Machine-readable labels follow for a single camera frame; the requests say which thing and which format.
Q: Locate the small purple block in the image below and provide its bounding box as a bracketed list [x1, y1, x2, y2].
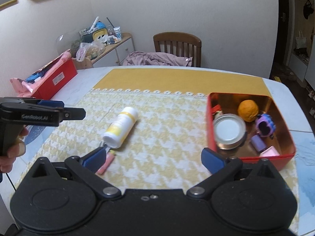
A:
[250, 135, 267, 153]

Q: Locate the mauve cloth on chair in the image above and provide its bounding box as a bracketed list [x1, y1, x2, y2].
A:
[122, 51, 193, 67]

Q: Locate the round gold tin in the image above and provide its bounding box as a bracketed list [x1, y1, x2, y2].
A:
[213, 113, 247, 150]

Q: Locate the red candy wrapper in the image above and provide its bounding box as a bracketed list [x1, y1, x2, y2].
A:
[211, 104, 223, 119]

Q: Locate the red metal tin box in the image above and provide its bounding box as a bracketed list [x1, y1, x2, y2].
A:
[206, 92, 296, 171]

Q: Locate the white wooden cabinet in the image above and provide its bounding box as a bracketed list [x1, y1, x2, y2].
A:
[72, 32, 135, 70]

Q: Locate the blue yellow character container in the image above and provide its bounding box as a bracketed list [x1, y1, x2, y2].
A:
[79, 21, 108, 43]

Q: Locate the person's left hand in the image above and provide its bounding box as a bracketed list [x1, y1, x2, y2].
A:
[0, 127, 29, 173]

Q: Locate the clear plastic bag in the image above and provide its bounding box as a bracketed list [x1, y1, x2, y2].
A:
[76, 41, 105, 62]

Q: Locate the orange fruit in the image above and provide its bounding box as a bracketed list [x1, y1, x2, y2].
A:
[238, 100, 259, 123]

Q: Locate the pink cloth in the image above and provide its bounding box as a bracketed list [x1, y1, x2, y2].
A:
[10, 51, 71, 98]

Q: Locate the pink tube with green cap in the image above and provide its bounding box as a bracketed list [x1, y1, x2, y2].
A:
[96, 152, 115, 175]

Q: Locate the yellow houndstooth table mat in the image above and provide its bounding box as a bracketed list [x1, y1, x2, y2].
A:
[13, 68, 300, 234]

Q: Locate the pink ridged square tray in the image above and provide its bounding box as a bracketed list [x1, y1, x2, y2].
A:
[259, 146, 280, 157]

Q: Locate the purple blue round toy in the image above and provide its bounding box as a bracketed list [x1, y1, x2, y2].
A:
[255, 113, 276, 139]

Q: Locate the wooden chair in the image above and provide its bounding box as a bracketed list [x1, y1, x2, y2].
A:
[153, 32, 202, 68]

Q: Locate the white yellow bottle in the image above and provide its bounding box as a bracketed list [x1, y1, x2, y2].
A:
[103, 107, 138, 149]

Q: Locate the red storage box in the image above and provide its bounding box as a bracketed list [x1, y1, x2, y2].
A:
[32, 59, 77, 100]

